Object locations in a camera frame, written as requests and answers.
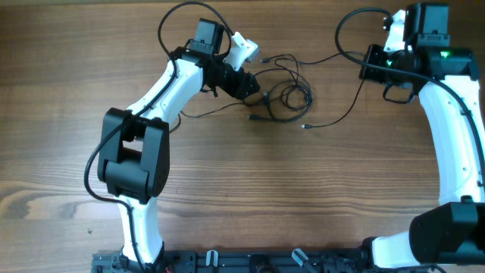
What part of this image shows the black cable bundle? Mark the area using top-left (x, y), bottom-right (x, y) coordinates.
top-left (168, 52), bottom-right (367, 133)

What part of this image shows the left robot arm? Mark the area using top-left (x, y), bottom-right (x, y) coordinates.
top-left (95, 19), bottom-right (259, 272)

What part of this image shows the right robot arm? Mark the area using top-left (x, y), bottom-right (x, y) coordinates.
top-left (359, 2), bottom-right (484, 269)

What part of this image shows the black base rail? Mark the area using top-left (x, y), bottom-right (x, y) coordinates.
top-left (90, 248), bottom-right (380, 273)

